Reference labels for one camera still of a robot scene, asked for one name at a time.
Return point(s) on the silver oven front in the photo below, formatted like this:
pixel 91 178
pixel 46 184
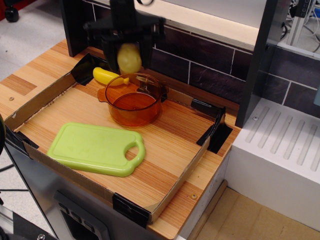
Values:
pixel 71 211

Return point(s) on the yellow toy banana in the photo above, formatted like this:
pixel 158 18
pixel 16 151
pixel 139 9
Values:
pixel 106 77

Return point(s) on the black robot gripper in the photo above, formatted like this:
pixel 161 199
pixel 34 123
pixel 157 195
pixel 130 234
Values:
pixel 126 25

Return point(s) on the white sink drainboard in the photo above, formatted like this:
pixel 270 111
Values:
pixel 275 161

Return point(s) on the orange transparent pot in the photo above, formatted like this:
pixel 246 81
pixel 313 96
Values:
pixel 134 99

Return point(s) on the green plastic cutting board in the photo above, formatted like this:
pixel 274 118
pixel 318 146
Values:
pixel 98 149

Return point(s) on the yellow toy potato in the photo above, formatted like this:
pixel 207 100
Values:
pixel 129 58

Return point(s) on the black vertical post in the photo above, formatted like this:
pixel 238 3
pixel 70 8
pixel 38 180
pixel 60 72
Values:
pixel 269 35

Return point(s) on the cardboard fence with black tape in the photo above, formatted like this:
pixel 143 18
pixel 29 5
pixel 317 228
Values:
pixel 154 175

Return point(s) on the black caster wheel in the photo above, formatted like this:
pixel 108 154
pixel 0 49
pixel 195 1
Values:
pixel 11 14

